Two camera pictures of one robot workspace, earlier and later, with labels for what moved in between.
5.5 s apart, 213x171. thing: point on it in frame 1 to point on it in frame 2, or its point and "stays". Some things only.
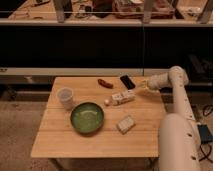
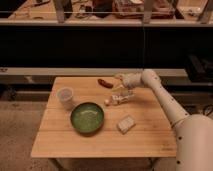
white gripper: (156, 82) to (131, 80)
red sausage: (110, 86) stays
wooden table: (101, 117) stays
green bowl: (87, 118) stays
